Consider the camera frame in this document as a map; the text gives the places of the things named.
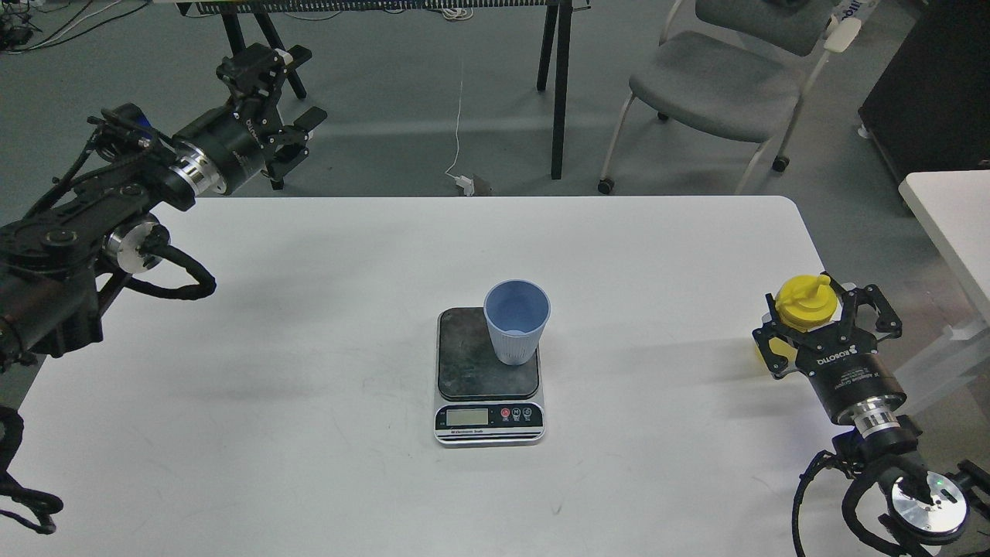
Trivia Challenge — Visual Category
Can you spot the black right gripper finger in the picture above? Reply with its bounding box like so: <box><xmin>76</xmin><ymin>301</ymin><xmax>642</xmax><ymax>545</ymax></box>
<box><xmin>752</xmin><ymin>293</ymin><xmax>821</xmax><ymax>380</ymax></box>
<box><xmin>820</xmin><ymin>272</ymin><xmax>903</xmax><ymax>347</ymax></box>

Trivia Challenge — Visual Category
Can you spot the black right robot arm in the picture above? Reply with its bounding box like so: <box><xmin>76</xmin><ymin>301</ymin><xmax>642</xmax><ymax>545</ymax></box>
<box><xmin>752</xmin><ymin>272</ymin><xmax>988</xmax><ymax>556</ymax></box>

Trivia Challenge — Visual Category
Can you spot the white cable with plug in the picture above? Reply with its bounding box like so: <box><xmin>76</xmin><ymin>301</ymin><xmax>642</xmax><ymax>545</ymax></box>
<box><xmin>445</xmin><ymin>58</ymin><xmax>496</xmax><ymax>196</ymax></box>

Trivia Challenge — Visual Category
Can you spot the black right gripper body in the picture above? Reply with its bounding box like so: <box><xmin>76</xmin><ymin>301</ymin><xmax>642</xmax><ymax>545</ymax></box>
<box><xmin>797</xmin><ymin>325</ymin><xmax>906</xmax><ymax>425</ymax></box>

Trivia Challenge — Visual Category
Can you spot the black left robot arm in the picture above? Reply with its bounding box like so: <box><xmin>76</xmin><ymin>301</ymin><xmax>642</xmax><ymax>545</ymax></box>
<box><xmin>1</xmin><ymin>43</ymin><xmax>326</xmax><ymax>535</ymax></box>

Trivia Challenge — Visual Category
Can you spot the light blue plastic cup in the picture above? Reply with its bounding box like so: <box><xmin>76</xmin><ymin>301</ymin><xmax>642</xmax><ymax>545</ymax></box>
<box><xmin>482</xmin><ymin>279</ymin><xmax>551</xmax><ymax>366</ymax></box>

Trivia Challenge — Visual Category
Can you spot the black cabinet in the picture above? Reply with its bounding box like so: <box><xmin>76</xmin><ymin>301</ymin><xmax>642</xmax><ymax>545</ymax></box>
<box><xmin>859</xmin><ymin>1</ymin><xmax>989</xmax><ymax>183</ymax></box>

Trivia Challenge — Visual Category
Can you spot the white side table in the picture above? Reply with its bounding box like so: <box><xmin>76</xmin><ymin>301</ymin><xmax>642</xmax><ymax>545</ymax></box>
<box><xmin>898</xmin><ymin>169</ymin><xmax>989</xmax><ymax>340</ymax></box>

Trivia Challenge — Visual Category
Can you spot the black trestle table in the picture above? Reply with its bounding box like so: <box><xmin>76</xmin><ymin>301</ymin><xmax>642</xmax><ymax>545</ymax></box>
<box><xmin>166</xmin><ymin>1</ymin><xmax>576</xmax><ymax>186</ymax></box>

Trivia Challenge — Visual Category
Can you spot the yellow squeeze bottle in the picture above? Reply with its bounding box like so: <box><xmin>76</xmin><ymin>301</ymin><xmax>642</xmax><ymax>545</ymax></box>
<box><xmin>753</xmin><ymin>274</ymin><xmax>838</xmax><ymax>378</ymax></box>

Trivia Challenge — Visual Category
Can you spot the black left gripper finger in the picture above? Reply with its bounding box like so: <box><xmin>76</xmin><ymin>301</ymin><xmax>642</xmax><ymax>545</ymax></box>
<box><xmin>216</xmin><ymin>43</ymin><xmax>312</xmax><ymax>129</ymax></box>
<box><xmin>263</xmin><ymin>107</ymin><xmax>328</xmax><ymax>190</ymax></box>

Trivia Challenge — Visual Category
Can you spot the grey office chair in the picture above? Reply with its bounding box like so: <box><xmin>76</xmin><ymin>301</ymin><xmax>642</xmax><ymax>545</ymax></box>
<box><xmin>597</xmin><ymin>1</ymin><xmax>862</xmax><ymax>195</ymax></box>

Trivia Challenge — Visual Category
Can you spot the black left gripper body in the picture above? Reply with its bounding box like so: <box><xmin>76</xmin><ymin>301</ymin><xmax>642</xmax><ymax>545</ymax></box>
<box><xmin>166</xmin><ymin>105</ymin><xmax>265</xmax><ymax>195</ymax></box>

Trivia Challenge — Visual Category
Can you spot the digital kitchen scale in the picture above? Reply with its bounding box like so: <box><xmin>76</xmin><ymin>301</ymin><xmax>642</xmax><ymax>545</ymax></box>
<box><xmin>432</xmin><ymin>307</ymin><xmax>547</xmax><ymax>447</ymax></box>

